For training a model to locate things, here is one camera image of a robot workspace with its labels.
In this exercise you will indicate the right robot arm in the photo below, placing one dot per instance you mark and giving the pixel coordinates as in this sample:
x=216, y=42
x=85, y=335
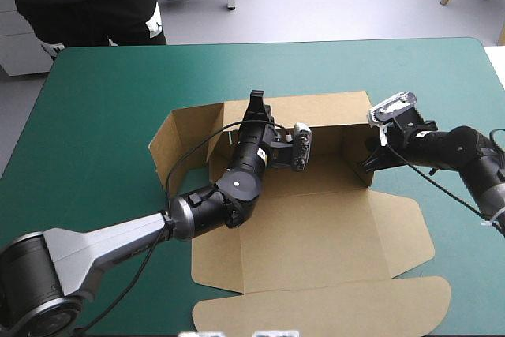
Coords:
x=461, y=151

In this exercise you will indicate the person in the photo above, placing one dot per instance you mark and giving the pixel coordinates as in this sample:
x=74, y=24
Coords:
x=87, y=1

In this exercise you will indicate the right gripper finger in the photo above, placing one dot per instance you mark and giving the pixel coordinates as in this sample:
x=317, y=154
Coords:
x=367, y=164

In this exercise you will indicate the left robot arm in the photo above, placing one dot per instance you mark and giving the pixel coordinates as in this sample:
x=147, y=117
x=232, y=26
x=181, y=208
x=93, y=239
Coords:
x=98, y=246

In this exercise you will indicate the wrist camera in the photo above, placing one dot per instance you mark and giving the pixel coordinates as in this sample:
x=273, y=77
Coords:
x=391, y=109
x=302, y=147

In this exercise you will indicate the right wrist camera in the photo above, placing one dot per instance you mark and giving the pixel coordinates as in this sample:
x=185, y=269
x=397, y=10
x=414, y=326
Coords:
x=391, y=109

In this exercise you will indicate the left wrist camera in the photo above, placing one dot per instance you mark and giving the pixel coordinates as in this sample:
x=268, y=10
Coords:
x=302, y=147

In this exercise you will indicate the brown cardboard box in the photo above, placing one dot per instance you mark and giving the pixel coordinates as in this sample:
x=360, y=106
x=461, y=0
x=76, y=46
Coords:
x=315, y=242

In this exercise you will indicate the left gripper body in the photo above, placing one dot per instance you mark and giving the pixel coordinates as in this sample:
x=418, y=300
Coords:
x=258, y=124

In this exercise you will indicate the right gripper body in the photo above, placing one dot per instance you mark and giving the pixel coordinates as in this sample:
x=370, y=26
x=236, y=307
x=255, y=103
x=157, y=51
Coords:
x=398, y=143

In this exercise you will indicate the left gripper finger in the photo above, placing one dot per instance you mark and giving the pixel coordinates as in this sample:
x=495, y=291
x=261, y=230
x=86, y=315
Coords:
x=256, y=101

